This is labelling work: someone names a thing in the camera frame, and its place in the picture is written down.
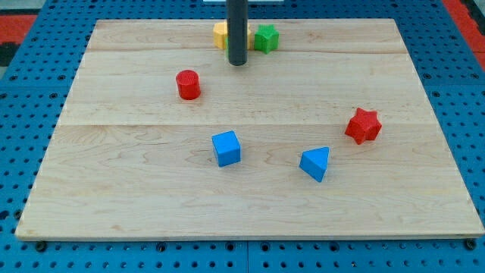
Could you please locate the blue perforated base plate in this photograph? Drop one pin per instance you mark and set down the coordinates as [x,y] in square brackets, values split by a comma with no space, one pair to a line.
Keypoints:
[36,84]

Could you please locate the green block behind rod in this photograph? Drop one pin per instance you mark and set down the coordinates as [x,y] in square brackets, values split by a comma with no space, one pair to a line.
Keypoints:
[226,44]

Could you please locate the yellow hexagon block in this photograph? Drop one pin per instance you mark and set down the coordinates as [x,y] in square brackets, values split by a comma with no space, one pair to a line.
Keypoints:
[220,32]

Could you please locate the green star block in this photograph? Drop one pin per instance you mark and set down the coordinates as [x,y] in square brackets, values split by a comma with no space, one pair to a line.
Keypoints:
[266,38]

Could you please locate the blue cube block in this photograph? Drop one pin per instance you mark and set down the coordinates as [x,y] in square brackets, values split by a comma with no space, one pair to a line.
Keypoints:
[227,149]

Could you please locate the blue triangular prism block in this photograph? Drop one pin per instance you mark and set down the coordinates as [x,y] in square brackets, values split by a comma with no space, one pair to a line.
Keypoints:
[314,162]

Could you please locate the light wooden board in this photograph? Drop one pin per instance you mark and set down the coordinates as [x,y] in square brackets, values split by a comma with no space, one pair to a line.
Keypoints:
[130,160]

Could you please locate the red star block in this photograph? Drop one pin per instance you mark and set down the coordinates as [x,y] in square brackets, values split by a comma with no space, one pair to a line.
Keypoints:
[363,126]

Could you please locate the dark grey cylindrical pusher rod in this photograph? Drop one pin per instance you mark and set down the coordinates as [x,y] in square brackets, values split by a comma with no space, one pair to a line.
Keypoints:
[237,29]

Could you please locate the red cylinder block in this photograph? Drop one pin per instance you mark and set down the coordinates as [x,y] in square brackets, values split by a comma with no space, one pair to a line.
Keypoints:
[188,84]

